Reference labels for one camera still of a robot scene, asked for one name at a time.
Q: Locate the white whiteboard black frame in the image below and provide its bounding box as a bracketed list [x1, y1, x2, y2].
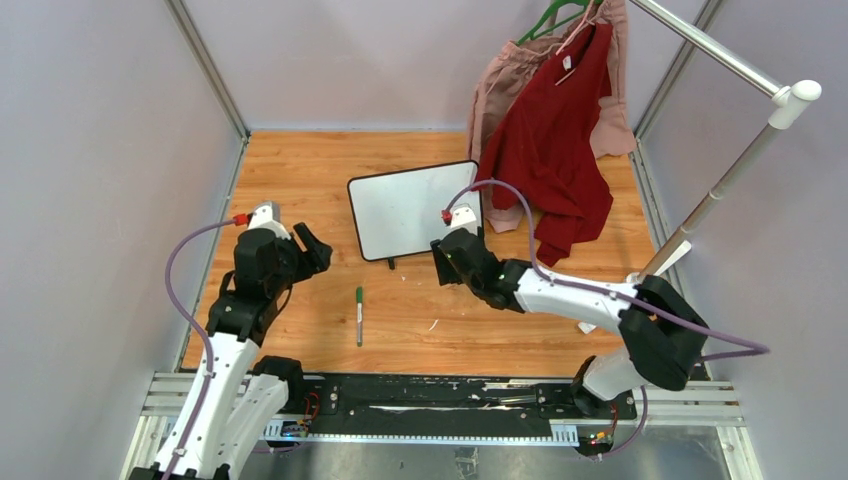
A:
[347, 160, 484, 262]

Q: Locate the green marker pen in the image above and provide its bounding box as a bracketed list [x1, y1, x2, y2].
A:
[355, 286, 364, 347]

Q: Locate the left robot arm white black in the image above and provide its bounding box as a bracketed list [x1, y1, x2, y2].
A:
[129, 214, 332, 479]

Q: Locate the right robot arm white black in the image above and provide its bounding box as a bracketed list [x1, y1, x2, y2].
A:
[431, 229, 708, 418]

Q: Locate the red hanging shirt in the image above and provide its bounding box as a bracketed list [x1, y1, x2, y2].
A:
[477, 23, 613, 266]

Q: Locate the white clothes rack base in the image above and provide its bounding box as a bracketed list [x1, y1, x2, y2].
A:
[576, 239, 694, 336]

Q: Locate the pink hanging garment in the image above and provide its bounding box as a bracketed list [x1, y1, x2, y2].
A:
[465, 0, 639, 235]

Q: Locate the green clothes hanger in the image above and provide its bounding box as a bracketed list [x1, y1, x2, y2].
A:
[514, 0, 599, 46]

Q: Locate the silver clothes rack pole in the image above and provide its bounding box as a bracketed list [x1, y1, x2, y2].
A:
[628, 1, 822, 276]

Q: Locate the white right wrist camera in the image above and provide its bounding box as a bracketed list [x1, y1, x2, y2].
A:
[441, 204, 481, 236]

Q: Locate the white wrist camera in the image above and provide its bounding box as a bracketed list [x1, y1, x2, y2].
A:
[441, 204, 481, 236]
[247, 201, 291, 240]

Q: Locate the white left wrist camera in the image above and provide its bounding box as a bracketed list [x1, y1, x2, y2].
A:
[247, 201, 291, 240]

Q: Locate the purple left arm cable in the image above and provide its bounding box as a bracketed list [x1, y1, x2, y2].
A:
[158, 213, 253, 480]

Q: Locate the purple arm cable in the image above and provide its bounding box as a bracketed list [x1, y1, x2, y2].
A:
[442, 178, 771, 458]
[158, 213, 253, 480]

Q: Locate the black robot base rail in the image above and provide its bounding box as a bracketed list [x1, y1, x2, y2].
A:
[142, 370, 743, 448]

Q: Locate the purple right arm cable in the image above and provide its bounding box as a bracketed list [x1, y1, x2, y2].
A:
[442, 178, 771, 458]

